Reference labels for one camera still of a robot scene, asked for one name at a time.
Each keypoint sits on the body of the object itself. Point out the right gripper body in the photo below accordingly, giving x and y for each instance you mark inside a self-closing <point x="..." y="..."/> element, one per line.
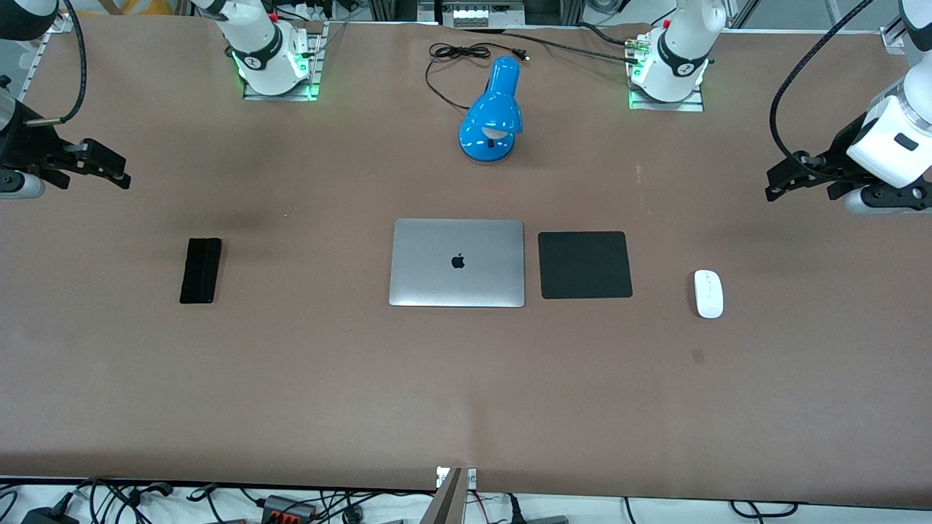
<point x="22" y="145"/>

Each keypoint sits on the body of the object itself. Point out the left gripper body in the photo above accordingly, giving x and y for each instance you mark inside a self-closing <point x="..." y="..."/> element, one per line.
<point x="836" y="156"/>

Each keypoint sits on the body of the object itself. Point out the black smartphone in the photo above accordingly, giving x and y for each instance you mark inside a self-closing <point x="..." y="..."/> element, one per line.
<point x="200" y="271"/>

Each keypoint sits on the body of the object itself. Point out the white computer mouse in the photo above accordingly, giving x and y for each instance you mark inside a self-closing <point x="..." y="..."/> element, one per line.
<point x="708" y="293"/>

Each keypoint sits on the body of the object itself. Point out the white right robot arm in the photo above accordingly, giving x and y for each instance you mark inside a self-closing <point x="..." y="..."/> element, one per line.
<point x="262" y="44"/>

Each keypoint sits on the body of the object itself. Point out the black mouse pad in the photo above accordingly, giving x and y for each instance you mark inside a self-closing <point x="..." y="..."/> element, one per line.
<point x="585" y="265"/>

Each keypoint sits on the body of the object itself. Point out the blue desk lamp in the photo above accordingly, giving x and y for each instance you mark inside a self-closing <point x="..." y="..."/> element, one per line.
<point x="495" y="109"/>

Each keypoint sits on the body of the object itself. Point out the black power adapter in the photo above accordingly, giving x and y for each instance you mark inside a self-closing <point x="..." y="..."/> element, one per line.
<point x="47" y="517"/>

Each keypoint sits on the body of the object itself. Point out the white power strip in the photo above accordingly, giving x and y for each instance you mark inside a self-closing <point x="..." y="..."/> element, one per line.
<point x="486" y="16"/>

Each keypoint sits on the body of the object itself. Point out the silver closed laptop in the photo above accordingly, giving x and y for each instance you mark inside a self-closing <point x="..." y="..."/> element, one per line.
<point x="456" y="263"/>

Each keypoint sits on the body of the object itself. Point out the grey connector box orange levers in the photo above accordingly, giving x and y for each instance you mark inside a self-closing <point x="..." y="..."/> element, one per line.
<point x="287" y="508"/>

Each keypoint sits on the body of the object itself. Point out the grey aluminium beam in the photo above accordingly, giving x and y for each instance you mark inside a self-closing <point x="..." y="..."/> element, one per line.
<point x="448" y="502"/>

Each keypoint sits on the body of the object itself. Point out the aluminium table edge rail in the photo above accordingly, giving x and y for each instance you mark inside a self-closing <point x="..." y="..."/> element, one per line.
<point x="893" y="36"/>
<point x="29" y="73"/>

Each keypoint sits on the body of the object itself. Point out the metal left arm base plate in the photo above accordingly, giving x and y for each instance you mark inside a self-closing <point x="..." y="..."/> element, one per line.
<point x="666" y="107"/>

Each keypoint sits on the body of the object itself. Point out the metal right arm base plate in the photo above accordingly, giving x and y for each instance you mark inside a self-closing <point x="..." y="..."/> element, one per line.
<point x="280" y="97"/>

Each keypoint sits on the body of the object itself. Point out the white metal bracket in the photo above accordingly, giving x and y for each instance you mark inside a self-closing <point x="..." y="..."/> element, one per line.
<point x="472" y="478"/>

